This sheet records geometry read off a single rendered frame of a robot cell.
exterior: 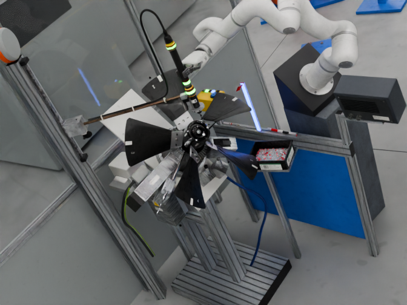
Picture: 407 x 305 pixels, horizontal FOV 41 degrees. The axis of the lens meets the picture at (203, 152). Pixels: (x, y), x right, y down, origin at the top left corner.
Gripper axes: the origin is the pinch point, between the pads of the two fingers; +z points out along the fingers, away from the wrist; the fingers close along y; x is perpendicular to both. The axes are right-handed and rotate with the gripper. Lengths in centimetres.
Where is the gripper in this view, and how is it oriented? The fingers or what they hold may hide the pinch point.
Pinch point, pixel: (182, 72)
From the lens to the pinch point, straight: 258.3
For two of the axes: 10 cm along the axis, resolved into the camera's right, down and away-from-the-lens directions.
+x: -3.3, -7.5, -5.7
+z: -5.7, 6.4, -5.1
